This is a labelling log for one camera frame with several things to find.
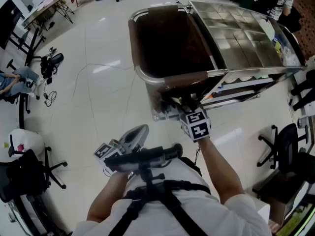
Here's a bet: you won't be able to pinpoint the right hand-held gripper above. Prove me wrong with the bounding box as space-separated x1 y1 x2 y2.
176 104 212 143

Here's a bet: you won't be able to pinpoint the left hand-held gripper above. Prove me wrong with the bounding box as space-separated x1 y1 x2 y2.
93 124 150 176

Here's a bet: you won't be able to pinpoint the person's left forearm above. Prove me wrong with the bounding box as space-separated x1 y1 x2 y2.
86 172 131 223

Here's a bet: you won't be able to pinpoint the person's right forearm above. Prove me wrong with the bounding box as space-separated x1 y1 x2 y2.
196 136 246 205

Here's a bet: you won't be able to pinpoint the brown canvas laundry cart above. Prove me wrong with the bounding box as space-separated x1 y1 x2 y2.
128 5 227 119

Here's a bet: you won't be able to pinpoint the steel cart with brown bag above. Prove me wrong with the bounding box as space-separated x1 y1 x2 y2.
127 0 308 121

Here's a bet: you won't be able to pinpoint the black chest harness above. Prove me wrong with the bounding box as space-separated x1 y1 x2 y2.
108 166 212 236

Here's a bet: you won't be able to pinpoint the person's white shirt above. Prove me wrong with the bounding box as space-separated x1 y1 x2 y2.
71 156 273 236

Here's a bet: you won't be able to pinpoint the brown wooden cabinet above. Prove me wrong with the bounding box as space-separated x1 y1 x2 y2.
252 171 315 228

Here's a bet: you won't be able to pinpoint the white round bin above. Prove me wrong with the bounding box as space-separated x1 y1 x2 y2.
8 128 45 157

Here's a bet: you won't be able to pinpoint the black gear bag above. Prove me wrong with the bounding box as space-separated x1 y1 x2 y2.
40 53 64 80

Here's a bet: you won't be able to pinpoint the yellow blue packet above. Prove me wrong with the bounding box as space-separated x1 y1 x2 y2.
273 37 284 59

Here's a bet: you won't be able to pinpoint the clear plastic bag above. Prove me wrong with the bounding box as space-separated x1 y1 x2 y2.
282 47 301 67

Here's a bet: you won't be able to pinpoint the black monitor stand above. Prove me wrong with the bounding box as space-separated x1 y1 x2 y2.
9 27 47 67

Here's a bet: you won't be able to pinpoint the large black monitor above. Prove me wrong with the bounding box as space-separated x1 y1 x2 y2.
0 0 24 50

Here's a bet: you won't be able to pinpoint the thin white floor cable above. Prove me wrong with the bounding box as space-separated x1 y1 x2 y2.
71 62 137 108

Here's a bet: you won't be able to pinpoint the black charger cable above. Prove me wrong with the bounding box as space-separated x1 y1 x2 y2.
43 77 58 107

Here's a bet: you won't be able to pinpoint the black frame desk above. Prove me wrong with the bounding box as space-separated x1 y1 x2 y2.
4 193 67 236

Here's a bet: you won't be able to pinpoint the wooden table wire legs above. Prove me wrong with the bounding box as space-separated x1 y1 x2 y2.
21 0 74 33

